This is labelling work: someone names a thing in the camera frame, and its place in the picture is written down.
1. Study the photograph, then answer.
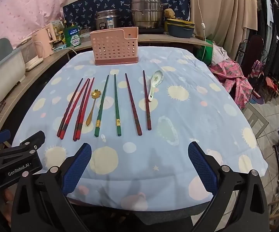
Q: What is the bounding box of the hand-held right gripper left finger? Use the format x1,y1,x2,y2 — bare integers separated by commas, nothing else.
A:
11,142,93,232

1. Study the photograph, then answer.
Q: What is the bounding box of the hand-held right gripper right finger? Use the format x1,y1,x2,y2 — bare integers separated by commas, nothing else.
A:
187,141,270,232

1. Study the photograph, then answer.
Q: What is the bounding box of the green chopstick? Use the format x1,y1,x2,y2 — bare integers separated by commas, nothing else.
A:
94,74,110,137
113,74,122,136

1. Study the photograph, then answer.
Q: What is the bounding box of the gold flower spoon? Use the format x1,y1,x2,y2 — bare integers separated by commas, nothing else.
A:
86,89,100,127

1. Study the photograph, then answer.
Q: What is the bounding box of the dark red chopstick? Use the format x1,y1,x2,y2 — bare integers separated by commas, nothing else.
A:
143,70,152,131
125,73,143,136

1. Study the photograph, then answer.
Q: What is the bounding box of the white ceramic spoon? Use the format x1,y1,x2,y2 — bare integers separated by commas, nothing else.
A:
148,70,163,102

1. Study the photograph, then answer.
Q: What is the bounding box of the pink perforated utensil basket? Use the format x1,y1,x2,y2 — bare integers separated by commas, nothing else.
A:
89,26,139,66

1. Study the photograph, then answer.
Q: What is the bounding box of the person's left hand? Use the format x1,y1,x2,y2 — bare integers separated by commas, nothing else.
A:
3,188,13,226

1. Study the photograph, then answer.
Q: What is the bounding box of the blue printed blanket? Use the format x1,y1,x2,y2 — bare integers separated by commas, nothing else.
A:
12,46,268,211

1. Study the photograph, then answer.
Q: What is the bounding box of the grey plastic bin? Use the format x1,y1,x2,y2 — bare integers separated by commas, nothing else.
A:
0,38,26,120

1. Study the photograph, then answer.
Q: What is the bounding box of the white countertop appliance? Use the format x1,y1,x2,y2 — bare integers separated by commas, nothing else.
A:
17,39,44,72

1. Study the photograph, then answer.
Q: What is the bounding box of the pink pineapple print cloth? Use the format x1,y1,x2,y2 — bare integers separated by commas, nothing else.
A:
209,59,253,112

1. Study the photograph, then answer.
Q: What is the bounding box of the pink electric kettle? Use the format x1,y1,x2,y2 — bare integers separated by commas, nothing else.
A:
32,24,56,59

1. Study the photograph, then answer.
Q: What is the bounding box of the green and white box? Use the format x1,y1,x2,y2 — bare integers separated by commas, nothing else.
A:
64,26,81,47

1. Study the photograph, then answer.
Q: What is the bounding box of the green cloth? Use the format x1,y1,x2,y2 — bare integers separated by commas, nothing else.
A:
201,39,214,63

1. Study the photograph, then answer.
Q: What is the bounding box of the dark metal chair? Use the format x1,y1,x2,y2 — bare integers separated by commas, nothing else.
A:
236,35,264,78

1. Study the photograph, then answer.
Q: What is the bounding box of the pink floral cloth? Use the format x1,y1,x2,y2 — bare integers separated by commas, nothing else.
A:
0,0,79,51

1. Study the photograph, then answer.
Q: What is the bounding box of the blue casserole dish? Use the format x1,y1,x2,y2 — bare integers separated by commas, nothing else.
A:
167,22,195,38

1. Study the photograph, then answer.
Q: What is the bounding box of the steel rice cooker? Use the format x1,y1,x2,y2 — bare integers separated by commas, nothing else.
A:
95,10,121,32

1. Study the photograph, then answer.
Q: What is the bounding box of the yellow rimmed dish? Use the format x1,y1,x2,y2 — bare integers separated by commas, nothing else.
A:
165,18,195,27

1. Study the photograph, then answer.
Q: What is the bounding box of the row of hanging clothes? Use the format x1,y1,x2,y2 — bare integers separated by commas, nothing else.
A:
253,0,279,78

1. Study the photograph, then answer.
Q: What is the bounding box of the beige curtain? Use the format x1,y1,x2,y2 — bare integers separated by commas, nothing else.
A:
188,0,259,61

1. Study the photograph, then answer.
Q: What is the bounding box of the brown sponge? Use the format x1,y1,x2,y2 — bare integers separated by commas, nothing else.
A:
164,8,176,20

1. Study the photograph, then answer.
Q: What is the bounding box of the steel steamer pot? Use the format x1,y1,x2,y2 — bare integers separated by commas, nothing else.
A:
130,0,169,29

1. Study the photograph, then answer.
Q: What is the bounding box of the white cable with switch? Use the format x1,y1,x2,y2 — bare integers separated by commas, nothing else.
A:
191,0,208,62

